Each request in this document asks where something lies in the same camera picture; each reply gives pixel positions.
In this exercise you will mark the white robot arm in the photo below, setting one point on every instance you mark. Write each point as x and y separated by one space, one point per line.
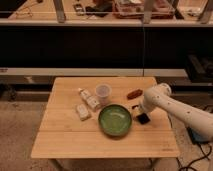
160 96

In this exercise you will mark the translucent plastic cup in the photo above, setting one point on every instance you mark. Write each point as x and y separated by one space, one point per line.
103 92

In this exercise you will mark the white rectangular eraser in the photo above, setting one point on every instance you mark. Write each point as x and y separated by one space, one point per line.
83 112

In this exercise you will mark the green ceramic bowl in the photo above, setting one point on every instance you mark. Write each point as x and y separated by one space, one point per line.
115 120

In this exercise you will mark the white tube bottle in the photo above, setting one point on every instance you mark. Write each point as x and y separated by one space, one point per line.
90 100

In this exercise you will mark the reddish brown sausage object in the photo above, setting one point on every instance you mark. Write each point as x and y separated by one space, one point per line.
134 94

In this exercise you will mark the black rectangular phone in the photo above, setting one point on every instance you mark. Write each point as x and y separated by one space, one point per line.
142 118

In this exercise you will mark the black device on shelf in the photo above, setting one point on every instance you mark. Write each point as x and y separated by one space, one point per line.
99 10

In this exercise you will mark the red tray on shelf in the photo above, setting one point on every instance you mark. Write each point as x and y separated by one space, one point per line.
135 9

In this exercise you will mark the small remote on shelf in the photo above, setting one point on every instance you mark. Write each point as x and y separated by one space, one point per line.
79 9

